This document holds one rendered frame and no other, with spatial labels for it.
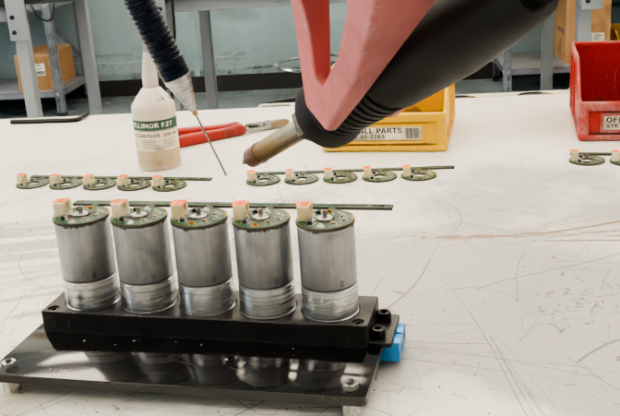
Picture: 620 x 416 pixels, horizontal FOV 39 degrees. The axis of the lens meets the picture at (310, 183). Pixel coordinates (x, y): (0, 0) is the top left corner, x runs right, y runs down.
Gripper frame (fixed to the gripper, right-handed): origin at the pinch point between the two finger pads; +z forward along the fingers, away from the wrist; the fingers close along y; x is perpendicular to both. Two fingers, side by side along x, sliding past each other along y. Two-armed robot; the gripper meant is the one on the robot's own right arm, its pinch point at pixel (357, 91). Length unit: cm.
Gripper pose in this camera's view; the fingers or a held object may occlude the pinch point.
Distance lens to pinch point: 28.1
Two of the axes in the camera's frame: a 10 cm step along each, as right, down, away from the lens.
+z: -2.1, 7.2, 6.7
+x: 4.9, 6.7, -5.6
